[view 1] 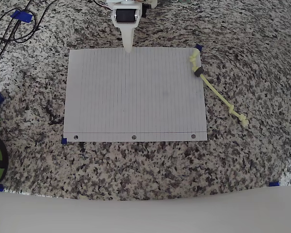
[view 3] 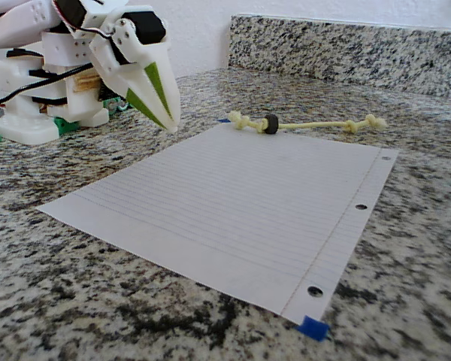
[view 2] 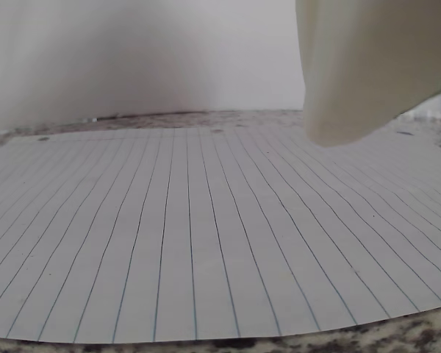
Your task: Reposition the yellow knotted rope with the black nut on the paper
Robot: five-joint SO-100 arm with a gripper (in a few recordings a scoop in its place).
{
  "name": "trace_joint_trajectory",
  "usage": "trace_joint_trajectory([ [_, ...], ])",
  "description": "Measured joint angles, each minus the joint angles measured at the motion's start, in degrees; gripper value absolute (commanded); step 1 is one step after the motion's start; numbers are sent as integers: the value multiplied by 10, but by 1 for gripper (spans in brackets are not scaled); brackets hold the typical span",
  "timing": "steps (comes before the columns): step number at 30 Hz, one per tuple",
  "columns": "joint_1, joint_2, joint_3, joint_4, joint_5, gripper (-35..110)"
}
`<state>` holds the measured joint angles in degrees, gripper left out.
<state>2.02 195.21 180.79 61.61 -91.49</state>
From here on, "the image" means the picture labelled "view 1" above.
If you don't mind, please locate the yellow knotted rope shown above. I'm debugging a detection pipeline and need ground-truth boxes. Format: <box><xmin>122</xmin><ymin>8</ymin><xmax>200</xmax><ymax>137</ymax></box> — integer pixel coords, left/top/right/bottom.
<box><xmin>189</xmin><ymin>50</ymin><xmax>249</xmax><ymax>128</ymax></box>

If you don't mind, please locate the lined paper sheet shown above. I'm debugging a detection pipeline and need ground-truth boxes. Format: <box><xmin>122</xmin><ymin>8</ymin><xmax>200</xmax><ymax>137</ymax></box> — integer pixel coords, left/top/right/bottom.
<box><xmin>63</xmin><ymin>47</ymin><xmax>208</xmax><ymax>143</ymax></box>

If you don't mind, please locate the red white servo wire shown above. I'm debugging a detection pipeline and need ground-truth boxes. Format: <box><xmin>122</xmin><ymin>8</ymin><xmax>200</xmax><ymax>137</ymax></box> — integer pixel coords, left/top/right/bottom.
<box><xmin>93</xmin><ymin>0</ymin><xmax>112</xmax><ymax>11</ymax></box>

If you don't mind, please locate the thin black cable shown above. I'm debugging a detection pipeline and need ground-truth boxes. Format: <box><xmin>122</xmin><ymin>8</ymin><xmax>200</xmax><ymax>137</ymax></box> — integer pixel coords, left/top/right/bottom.
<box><xmin>0</xmin><ymin>0</ymin><xmax>34</xmax><ymax>75</ymax></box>
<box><xmin>0</xmin><ymin>0</ymin><xmax>59</xmax><ymax>44</ymax></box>

